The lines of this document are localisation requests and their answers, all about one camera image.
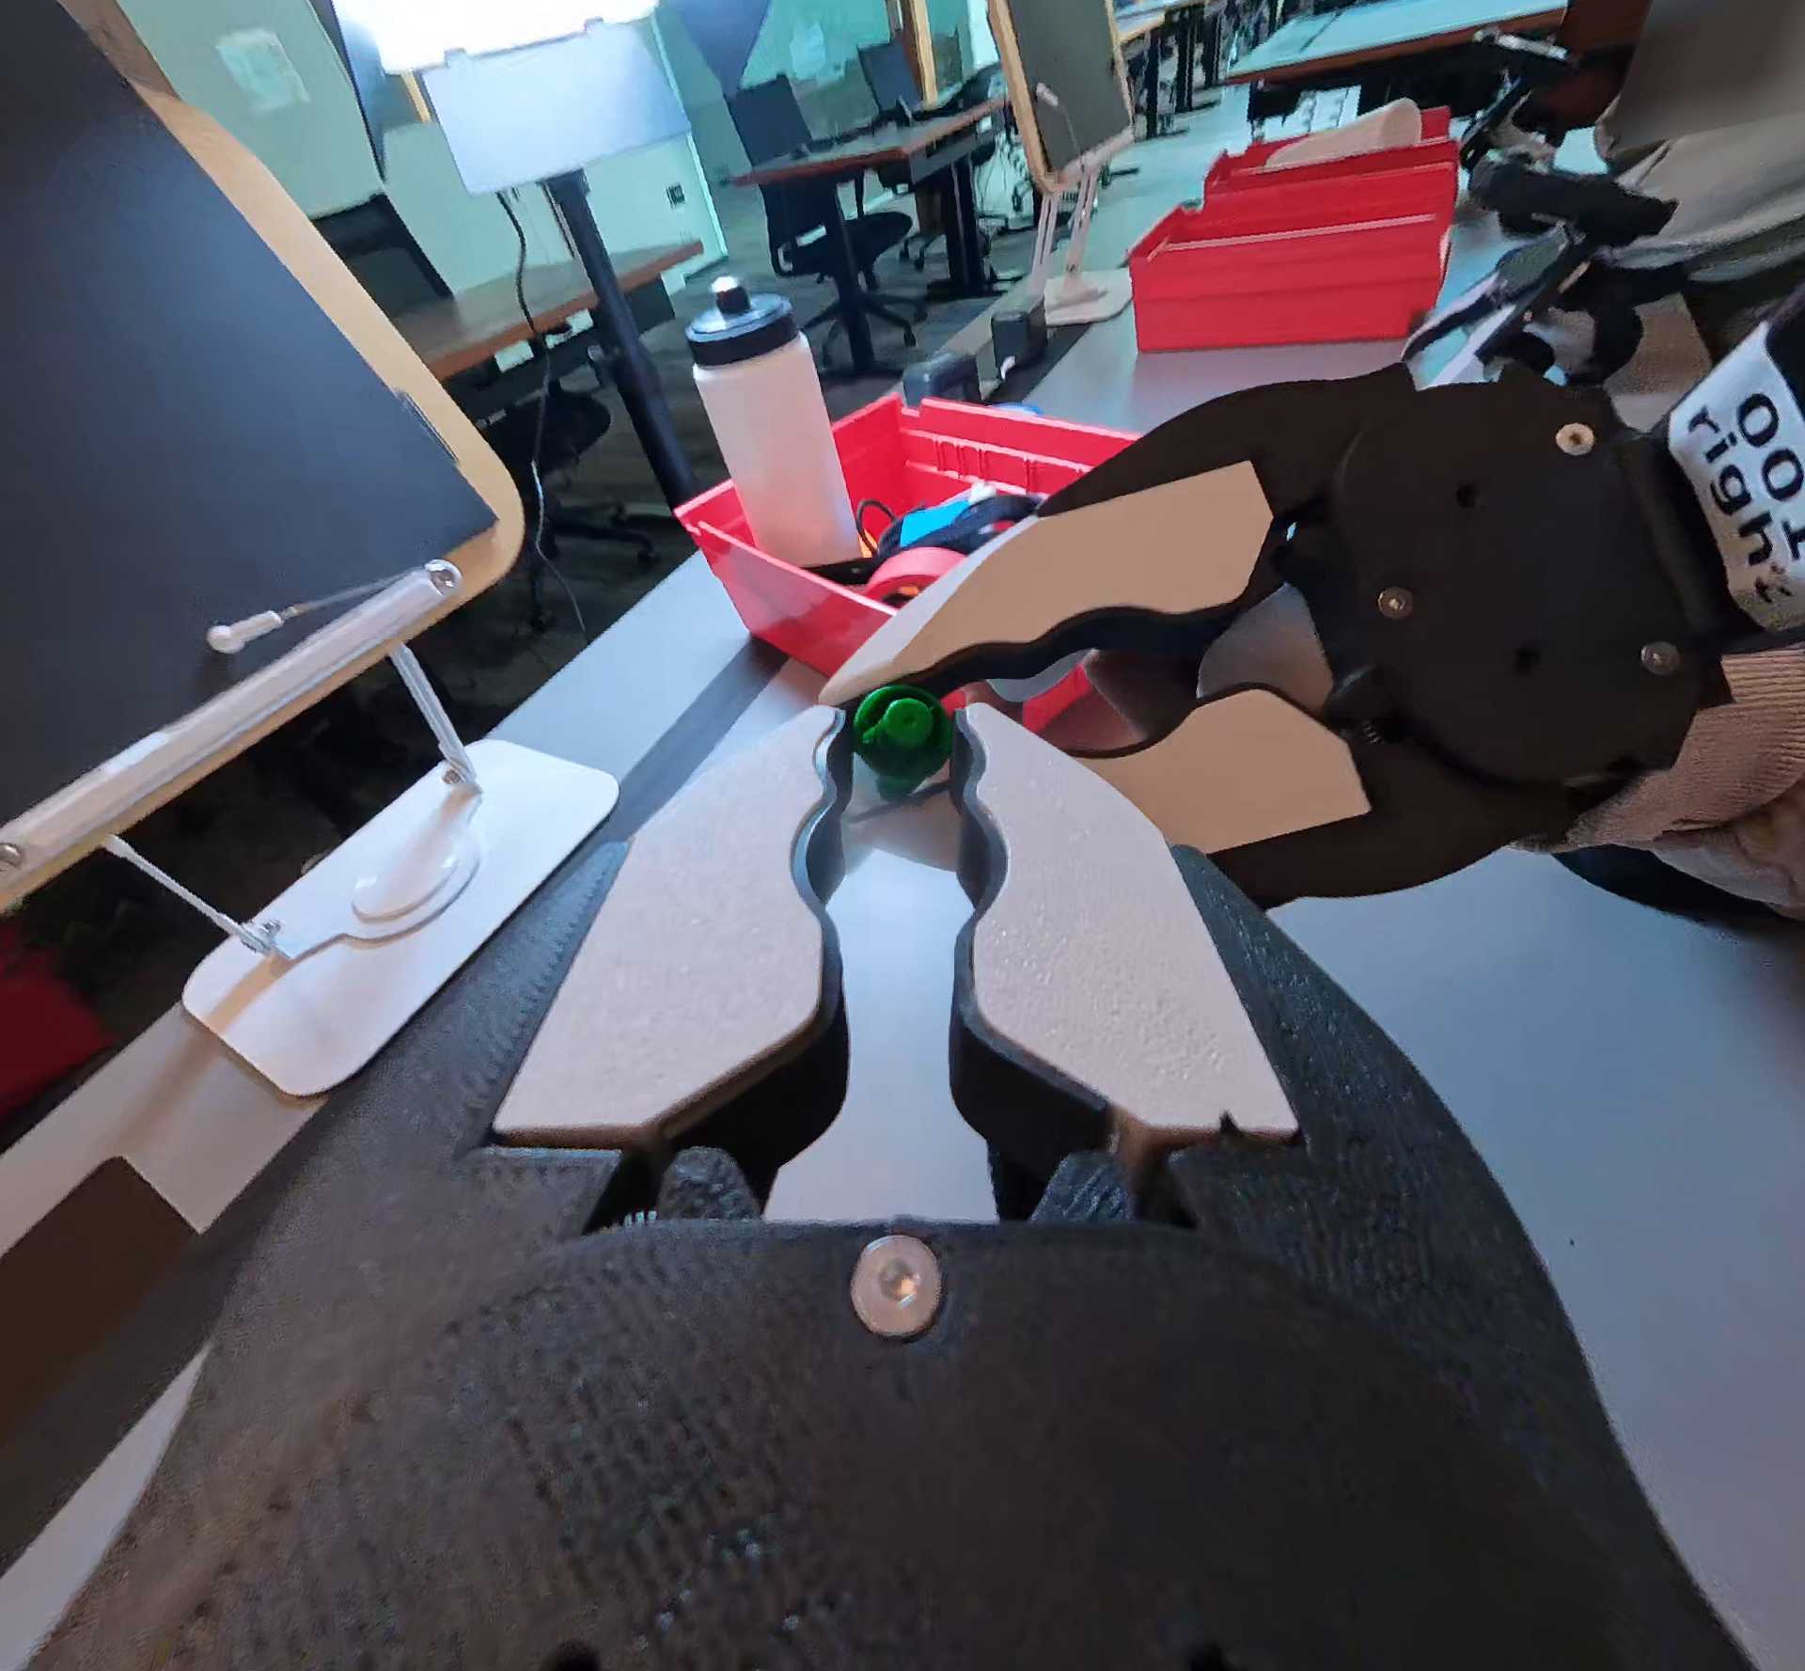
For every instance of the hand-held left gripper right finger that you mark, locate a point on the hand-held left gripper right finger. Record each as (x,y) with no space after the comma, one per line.
(1129,980)

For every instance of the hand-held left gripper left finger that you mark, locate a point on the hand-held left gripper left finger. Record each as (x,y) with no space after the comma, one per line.
(679,965)

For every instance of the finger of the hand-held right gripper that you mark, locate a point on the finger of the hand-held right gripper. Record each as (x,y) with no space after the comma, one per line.
(1100,570)
(1269,768)

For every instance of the small green plastic part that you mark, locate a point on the small green plastic part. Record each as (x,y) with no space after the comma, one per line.
(900,728)

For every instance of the red plastic bin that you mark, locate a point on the red plastic bin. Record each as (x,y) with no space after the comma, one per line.
(790,599)
(1354,183)
(1269,289)

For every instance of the person's right hand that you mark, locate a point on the person's right hand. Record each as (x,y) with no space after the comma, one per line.
(1146,697)

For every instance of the small blue item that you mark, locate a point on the small blue item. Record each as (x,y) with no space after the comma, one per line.
(938,524)

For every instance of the red tape roll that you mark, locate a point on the red tape roll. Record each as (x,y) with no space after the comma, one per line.
(931,570)

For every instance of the grey power adapter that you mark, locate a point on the grey power adapter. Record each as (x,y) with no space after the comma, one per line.
(946,376)
(1019,327)

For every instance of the white panel stand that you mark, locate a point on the white panel stand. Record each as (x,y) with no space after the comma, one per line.
(1079,289)
(425,882)

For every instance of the white water bottle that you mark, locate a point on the white water bottle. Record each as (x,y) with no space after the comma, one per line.
(769,458)

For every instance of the black office chair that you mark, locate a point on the black office chair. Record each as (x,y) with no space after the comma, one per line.
(848,247)

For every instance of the wooden office desk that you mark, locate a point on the wooden office desk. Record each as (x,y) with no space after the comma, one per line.
(1412,21)
(875,148)
(536,297)

